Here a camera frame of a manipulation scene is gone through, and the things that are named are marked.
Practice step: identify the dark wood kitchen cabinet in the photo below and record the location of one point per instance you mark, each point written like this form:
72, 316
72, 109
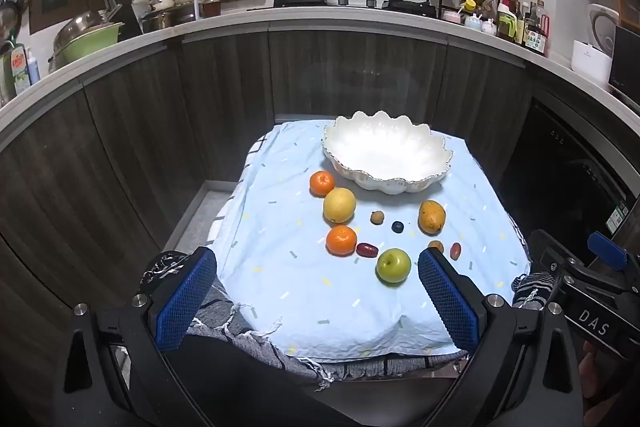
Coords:
300, 77

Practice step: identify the yellow capped bottle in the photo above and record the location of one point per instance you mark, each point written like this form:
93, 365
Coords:
467, 5

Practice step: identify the white countertop appliance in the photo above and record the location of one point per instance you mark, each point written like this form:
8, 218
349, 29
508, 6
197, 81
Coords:
591, 59

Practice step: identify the green plastic basin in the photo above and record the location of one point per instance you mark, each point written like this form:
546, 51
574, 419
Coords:
92, 42

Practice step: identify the black built-in dishwasher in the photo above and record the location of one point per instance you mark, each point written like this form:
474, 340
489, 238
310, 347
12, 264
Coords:
575, 167

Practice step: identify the dark blueberry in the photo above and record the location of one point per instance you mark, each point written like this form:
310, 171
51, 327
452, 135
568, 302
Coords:
397, 227

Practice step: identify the brown glass jar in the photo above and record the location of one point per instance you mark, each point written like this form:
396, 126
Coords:
211, 5

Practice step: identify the white rice cooker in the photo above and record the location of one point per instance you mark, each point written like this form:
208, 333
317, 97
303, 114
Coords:
602, 24

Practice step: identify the orange tangerine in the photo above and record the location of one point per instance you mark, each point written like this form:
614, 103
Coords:
342, 240
321, 183

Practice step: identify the green dish soap bottle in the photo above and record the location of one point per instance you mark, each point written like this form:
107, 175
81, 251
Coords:
17, 67

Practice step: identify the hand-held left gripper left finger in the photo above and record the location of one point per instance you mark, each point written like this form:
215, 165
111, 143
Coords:
185, 302

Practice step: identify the small brown longan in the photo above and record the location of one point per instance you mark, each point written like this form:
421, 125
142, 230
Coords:
436, 246
377, 217

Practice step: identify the metal mixing bowl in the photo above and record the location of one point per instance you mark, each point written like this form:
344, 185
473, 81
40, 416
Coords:
80, 24

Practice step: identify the light blue patterned tablecloth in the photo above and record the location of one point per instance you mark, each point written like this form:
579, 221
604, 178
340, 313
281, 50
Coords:
300, 297

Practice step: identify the black gas stove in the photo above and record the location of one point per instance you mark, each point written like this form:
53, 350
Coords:
350, 3

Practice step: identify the yellow lemon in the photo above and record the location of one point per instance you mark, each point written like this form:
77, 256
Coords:
339, 205

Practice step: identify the black microwave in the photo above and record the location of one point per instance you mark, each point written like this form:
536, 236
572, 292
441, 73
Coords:
626, 57

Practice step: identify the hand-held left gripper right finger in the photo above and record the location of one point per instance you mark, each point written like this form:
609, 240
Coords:
447, 302

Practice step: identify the dark soy sauce bottle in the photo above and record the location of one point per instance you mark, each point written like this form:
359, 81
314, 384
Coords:
536, 34

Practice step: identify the white scalloped ceramic bowl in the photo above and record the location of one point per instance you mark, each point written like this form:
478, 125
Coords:
385, 152

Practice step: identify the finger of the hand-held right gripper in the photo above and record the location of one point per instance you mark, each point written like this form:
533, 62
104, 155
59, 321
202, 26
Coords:
550, 252
607, 249

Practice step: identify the person's right hand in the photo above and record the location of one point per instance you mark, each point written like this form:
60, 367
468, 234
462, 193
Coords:
592, 369

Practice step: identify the red lidded jar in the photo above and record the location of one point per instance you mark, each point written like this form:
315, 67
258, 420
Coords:
509, 1

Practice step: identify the blue and white bottle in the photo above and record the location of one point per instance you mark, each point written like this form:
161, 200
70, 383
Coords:
32, 64

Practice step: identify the green apple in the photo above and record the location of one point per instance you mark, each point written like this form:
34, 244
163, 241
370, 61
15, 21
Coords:
393, 265

